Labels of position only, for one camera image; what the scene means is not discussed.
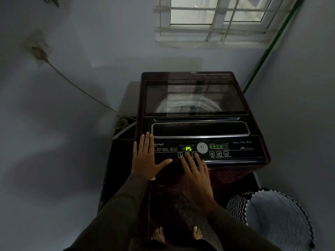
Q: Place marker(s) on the person's left hand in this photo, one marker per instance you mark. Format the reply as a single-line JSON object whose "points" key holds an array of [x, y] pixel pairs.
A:
{"points": [[146, 159]]}

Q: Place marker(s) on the person's right hand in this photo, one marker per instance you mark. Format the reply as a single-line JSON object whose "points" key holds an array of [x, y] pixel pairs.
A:
{"points": [[199, 177]]}

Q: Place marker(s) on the dark maroon washing machine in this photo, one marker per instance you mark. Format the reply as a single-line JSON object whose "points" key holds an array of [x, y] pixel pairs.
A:
{"points": [[196, 101]]}

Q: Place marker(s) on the glass washing machine lid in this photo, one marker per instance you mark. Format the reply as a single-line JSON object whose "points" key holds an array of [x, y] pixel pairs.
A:
{"points": [[193, 96]]}

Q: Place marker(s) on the black white zigzag laundry basket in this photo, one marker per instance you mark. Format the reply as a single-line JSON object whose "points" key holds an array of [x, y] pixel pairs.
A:
{"points": [[277, 219]]}

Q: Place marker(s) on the person's left forearm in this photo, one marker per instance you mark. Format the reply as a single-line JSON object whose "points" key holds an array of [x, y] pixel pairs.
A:
{"points": [[115, 219]]}

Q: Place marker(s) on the person's right forearm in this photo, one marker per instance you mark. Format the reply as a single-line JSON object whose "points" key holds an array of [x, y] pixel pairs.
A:
{"points": [[235, 230]]}

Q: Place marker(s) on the person's right foot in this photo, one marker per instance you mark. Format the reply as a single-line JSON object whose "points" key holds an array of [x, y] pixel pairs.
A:
{"points": [[196, 232]]}

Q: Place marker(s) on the person's foot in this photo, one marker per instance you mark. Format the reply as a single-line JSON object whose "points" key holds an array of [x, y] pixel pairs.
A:
{"points": [[158, 234], [196, 232]]}

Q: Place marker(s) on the person's left foot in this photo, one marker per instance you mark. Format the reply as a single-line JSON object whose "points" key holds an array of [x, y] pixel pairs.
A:
{"points": [[158, 234]]}

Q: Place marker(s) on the green pipe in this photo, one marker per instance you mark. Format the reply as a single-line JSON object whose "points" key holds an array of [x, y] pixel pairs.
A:
{"points": [[272, 47]]}

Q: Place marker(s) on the window with white bars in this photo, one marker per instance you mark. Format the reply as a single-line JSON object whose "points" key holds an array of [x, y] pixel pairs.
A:
{"points": [[217, 13]]}

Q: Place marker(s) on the white wall socket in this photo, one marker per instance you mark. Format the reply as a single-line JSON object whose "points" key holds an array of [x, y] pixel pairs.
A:
{"points": [[38, 49]]}

